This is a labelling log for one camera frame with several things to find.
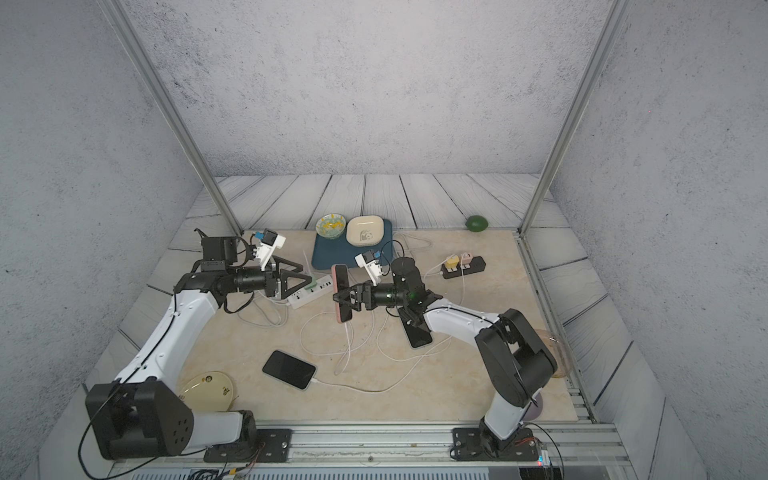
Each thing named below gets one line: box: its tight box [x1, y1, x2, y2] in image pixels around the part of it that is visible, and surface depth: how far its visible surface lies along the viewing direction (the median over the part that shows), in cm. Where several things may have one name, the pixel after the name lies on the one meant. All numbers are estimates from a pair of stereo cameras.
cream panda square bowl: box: [345, 214, 385, 248], surface depth 119 cm
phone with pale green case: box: [397, 306, 433, 348], surface depth 68 cm
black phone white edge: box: [262, 350, 317, 390], surface depth 87 cm
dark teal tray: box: [311, 219, 394, 270], surface depth 116 cm
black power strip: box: [440, 256, 486, 279], surface depth 107 cm
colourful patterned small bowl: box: [315, 213, 347, 239], surface depth 121 cm
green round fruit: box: [465, 215, 489, 232], surface depth 121 cm
